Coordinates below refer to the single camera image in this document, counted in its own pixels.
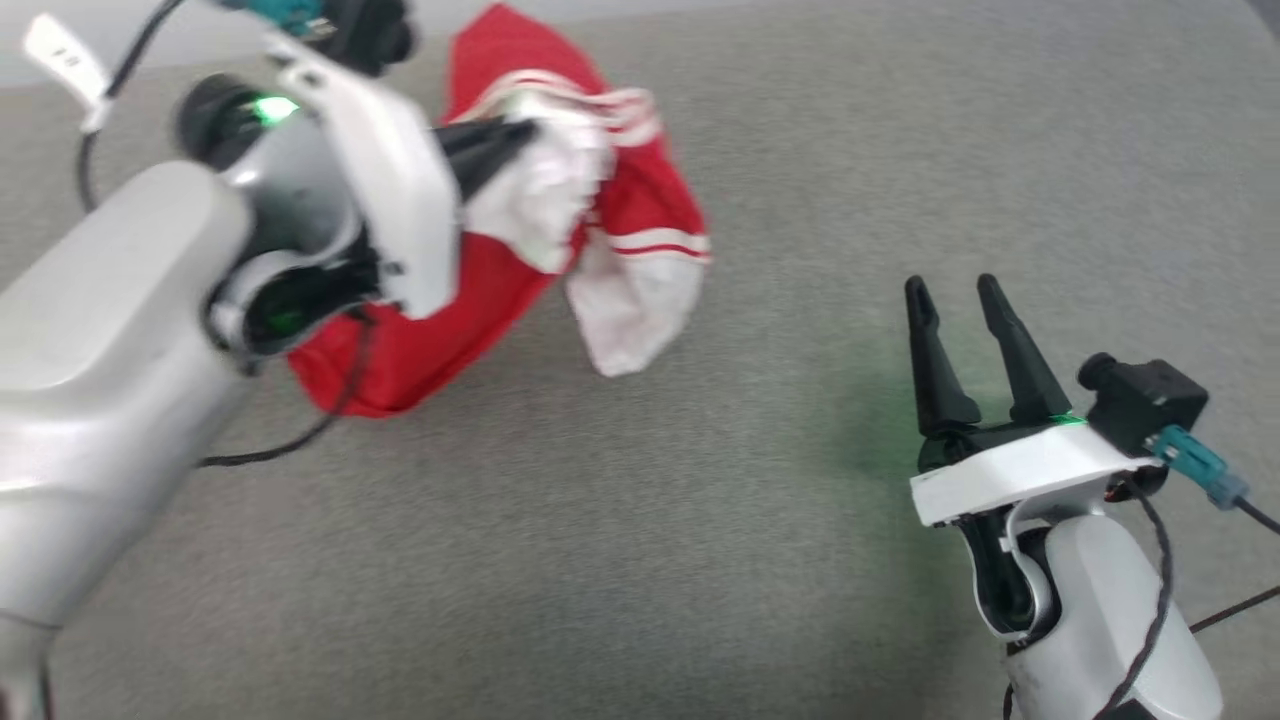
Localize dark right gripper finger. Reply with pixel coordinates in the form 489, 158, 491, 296
976, 272, 1074, 425
904, 276, 983, 438

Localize thin brown cable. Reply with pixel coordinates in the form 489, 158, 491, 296
1188, 584, 1280, 635

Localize red and white garment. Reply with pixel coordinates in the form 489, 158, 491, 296
288, 3, 713, 419

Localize braided black right arm cable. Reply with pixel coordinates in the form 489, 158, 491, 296
1095, 478, 1175, 720

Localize teal left camera connector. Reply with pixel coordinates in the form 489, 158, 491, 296
222, 0, 331, 39

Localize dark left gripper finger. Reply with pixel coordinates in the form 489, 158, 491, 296
435, 116, 539, 163
454, 149, 503, 205

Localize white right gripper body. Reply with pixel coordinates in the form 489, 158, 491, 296
908, 412, 1168, 529

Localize white cable tag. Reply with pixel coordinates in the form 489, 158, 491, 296
24, 14, 113, 133

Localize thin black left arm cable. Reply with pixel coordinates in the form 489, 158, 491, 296
198, 308, 379, 469
78, 0, 188, 213

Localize teal right camera connector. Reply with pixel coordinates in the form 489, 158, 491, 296
1148, 424, 1251, 511

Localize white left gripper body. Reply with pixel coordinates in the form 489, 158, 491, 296
265, 30, 464, 323

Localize teal camera connector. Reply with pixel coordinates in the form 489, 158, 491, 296
222, 0, 331, 39
1148, 424, 1251, 511

